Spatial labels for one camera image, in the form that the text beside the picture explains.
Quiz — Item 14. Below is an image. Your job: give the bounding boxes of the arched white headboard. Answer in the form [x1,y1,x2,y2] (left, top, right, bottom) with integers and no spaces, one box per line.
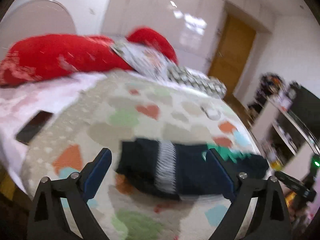
[1,0,76,59]

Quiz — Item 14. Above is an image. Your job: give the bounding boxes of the white shelf unit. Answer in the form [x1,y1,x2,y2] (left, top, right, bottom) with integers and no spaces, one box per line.
[248,73,319,179]

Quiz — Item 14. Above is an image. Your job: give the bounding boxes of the dark navy striped pants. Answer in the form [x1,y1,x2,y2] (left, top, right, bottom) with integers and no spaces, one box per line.
[116,138,269,200]

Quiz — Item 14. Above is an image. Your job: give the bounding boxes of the black smartphone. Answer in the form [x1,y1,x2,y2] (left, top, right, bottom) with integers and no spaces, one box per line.
[15,110,54,145]

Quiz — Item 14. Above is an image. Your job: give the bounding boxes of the floral grey pillow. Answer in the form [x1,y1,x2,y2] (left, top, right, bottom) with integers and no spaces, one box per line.
[111,40,175,81]

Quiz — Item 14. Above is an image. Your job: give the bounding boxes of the large red pillow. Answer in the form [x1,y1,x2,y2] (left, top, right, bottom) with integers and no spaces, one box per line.
[1,34,131,86]

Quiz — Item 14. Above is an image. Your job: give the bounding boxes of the white glossy wardrobe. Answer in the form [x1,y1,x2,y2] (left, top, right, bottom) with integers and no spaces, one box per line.
[101,0,225,73]

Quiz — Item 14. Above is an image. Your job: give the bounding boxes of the small red pillow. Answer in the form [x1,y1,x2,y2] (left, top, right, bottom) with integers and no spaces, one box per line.
[126,27,178,65]

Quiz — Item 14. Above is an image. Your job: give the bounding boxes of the brown wooden door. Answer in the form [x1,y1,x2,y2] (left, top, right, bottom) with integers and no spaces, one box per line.
[208,15,256,96]

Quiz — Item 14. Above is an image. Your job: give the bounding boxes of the heart patterned quilt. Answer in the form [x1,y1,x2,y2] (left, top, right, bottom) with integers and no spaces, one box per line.
[22,72,268,239]

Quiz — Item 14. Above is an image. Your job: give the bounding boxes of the olive white dotted bolster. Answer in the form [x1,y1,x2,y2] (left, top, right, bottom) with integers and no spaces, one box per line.
[168,65,227,99]

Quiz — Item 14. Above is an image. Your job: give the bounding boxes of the black cabinet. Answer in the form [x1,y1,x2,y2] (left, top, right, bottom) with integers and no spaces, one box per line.
[289,83,319,140]

